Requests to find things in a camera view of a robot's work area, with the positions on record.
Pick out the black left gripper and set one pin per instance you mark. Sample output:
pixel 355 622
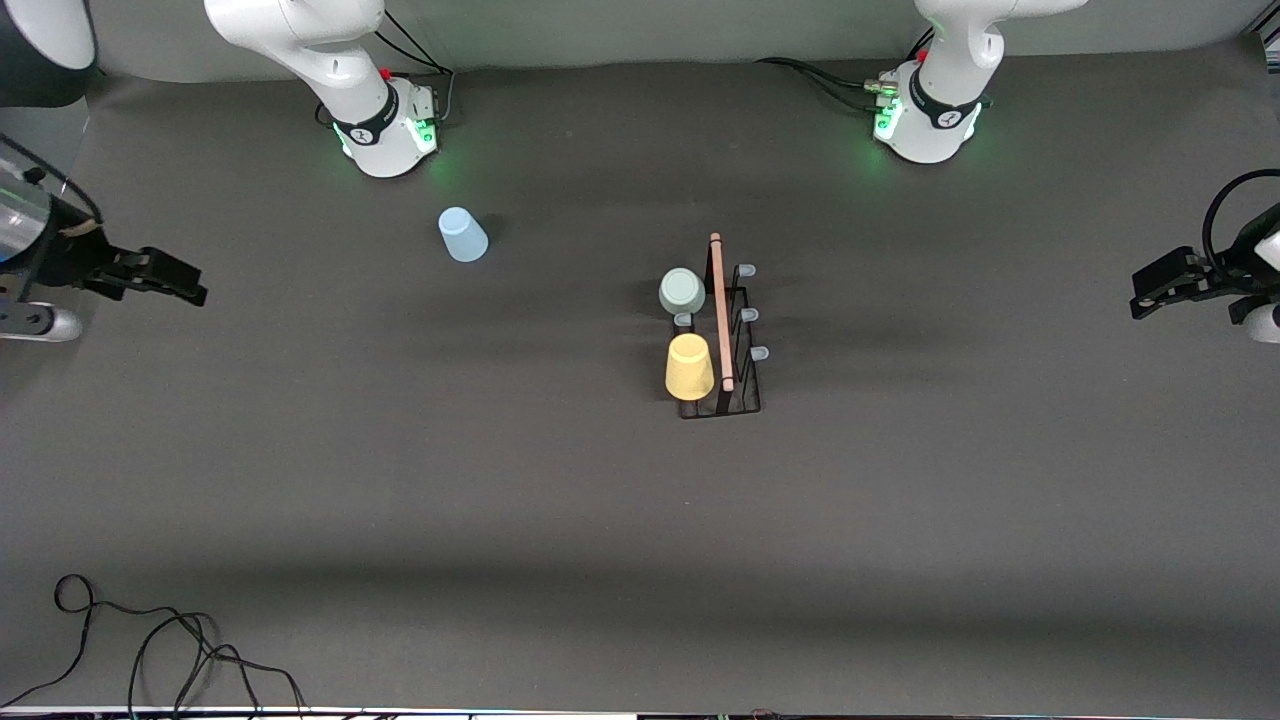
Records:
pixel 1213 277

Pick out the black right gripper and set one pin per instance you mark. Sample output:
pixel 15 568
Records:
pixel 68 262

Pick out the pale green plastic cup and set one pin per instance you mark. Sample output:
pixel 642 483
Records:
pixel 682 291

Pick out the yellow plastic cup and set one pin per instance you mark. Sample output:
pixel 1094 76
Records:
pixel 690 368

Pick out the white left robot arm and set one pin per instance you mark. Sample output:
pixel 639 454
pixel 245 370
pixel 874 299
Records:
pixel 935 120

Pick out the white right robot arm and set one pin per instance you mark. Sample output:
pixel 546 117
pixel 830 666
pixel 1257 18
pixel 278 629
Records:
pixel 370 140

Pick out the pale blue plastic cup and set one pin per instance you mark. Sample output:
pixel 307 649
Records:
pixel 463 238

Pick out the dark grey table mat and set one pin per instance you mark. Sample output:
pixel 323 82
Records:
pixel 700 550

